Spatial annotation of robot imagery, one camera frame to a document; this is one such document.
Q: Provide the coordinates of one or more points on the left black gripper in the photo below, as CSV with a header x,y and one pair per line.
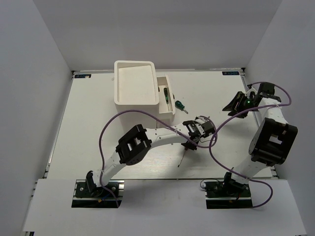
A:
x,y
190,145

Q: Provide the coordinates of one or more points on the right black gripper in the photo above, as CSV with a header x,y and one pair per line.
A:
x,y
239,97

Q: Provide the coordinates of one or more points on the blue red precision screwdriver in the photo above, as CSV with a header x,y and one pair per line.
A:
x,y
182,158

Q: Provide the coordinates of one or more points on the white drawer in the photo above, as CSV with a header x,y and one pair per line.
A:
x,y
166,111

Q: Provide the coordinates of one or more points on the green slim screwdriver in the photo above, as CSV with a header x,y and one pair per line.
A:
x,y
165,90

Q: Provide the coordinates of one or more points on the white drawer cabinet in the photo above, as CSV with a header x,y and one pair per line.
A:
x,y
136,86

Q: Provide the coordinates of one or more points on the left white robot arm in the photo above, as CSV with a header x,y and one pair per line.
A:
x,y
134,145

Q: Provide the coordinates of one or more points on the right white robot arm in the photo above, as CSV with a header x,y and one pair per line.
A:
x,y
273,140

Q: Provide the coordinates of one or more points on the green stubby flathead screwdriver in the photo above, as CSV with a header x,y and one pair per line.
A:
x,y
180,106

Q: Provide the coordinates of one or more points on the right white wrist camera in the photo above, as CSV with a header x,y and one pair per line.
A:
x,y
252,92

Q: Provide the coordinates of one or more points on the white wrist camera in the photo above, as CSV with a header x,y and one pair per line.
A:
x,y
252,92
202,119

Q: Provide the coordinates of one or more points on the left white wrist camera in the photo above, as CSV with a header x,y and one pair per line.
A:
x,y
202,119

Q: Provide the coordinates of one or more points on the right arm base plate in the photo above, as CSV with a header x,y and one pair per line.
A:
x,y
219,196

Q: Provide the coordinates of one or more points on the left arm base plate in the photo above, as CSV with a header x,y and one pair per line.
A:
x,y
101,198

